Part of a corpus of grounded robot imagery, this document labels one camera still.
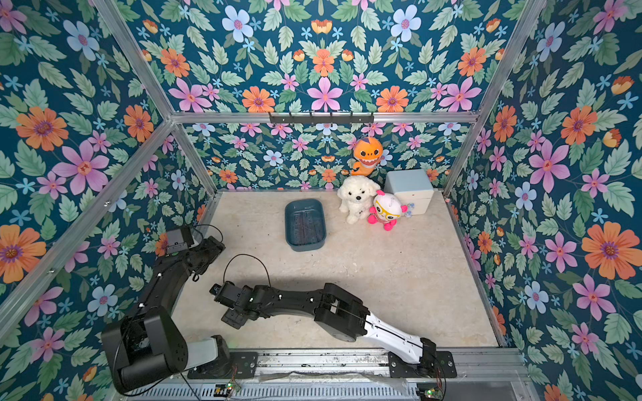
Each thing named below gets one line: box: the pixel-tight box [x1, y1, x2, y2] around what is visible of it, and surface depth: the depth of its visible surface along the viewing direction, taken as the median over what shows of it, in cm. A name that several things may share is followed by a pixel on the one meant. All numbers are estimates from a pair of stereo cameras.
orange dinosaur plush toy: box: [341, 137, 383, 178], surface depth 100 cm
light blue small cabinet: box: [382, 168, 435, 218], surface depth 107 cm
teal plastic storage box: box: [284, 198, 327, 252], surface depth 107 cm
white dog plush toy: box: [337, 175, 382, 225], surface depth 99 cm
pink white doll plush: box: [366, 189, 415, 232], surface depth 97 cm
